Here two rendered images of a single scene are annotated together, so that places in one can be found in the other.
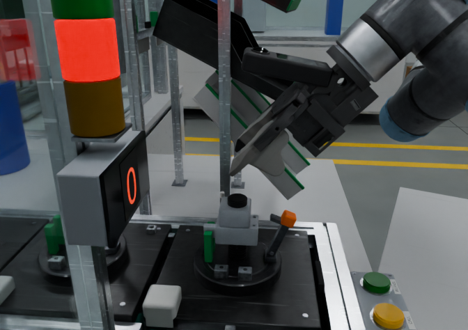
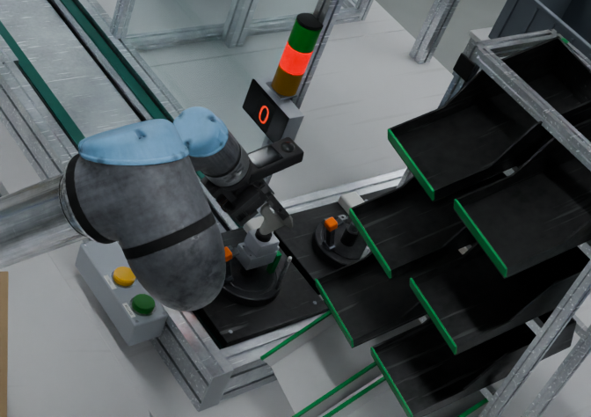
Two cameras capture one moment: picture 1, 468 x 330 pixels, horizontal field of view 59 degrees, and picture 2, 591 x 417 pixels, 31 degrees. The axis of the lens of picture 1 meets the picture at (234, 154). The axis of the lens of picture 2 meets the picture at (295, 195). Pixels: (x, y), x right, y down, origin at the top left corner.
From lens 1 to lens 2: 2.08 m
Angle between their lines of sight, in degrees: 100
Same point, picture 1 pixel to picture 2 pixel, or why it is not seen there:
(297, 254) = (214, 308)
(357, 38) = not seen: hidden behind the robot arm
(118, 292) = (291, 231)
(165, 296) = (257, 224)
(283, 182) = (281, 350)
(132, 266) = (307, 252)
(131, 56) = not seen: hidden behind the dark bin
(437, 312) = (83, 390)
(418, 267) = not seen: outside the picture
